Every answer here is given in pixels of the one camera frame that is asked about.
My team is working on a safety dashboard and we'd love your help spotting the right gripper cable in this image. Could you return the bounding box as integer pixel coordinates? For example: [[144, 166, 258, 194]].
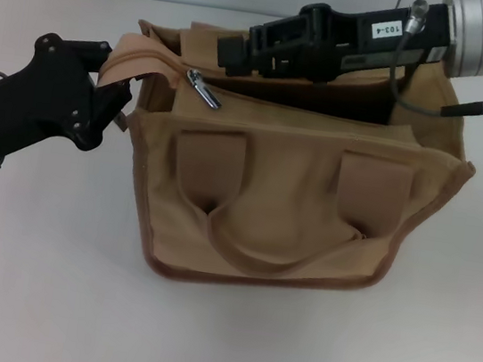
[[388, 0, 483, 125]]

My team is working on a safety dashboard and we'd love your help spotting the silver metal zipper pull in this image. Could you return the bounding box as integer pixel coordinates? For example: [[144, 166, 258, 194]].
[[181, 68, 227, 111]]

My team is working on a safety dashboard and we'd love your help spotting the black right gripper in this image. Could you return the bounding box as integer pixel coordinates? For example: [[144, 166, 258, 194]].
[[212, 0, 457, 107]]

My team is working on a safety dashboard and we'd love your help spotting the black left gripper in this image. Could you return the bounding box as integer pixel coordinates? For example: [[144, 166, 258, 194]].
[[0, 25, 142, 188]]

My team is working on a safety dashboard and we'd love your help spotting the khaki canvas food bag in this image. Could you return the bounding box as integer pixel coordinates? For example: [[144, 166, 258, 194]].
[[71, 4, 483, 321]]

